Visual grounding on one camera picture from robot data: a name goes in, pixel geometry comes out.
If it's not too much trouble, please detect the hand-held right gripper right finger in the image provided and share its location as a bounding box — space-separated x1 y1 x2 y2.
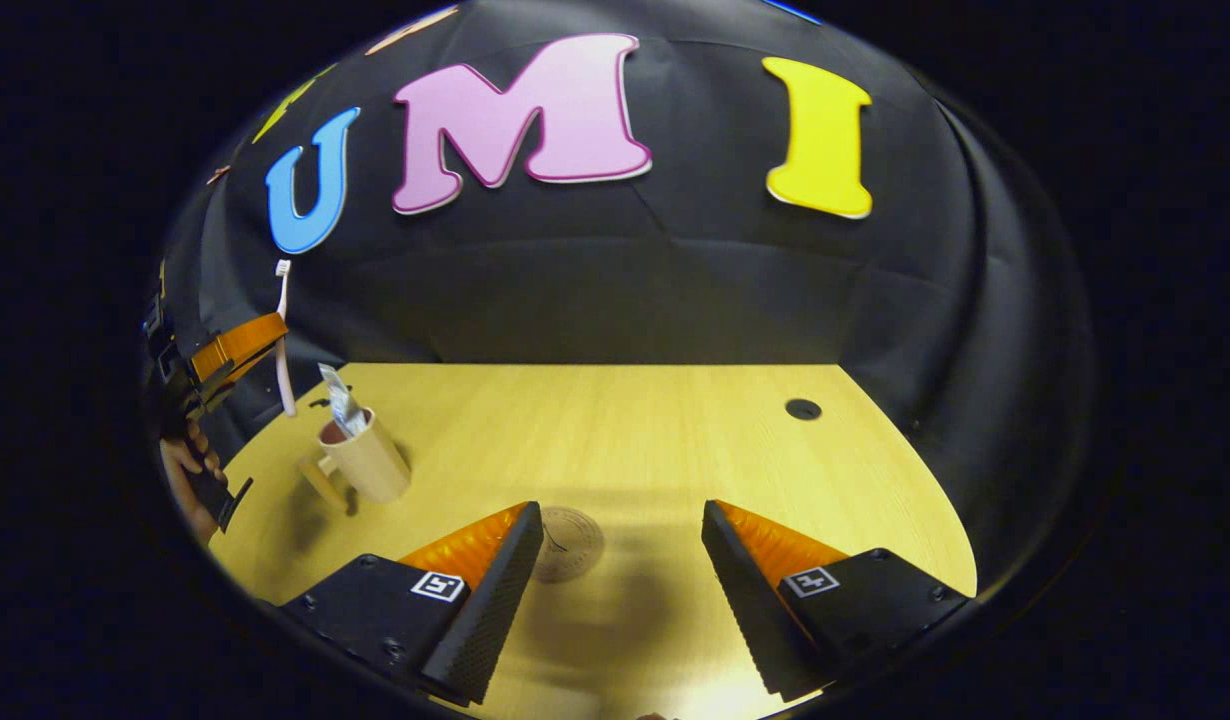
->
701 499 973 703

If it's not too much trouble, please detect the beige cup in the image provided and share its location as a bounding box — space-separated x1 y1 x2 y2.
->
299 405 414 513

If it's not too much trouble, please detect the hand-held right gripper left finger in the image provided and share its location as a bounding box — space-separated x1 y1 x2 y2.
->
280 500 546 707

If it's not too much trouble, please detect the white toothpaste tube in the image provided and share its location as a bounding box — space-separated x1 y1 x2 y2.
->
317 362 369 440

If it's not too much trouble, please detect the wooden desktop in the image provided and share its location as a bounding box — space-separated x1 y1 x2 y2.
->
207 362 979 720

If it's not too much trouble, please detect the round cork coaster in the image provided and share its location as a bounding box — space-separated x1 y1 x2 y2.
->
530 505 607 585

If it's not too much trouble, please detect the white toothbrush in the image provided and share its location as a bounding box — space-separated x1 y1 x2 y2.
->
274 259 299 419

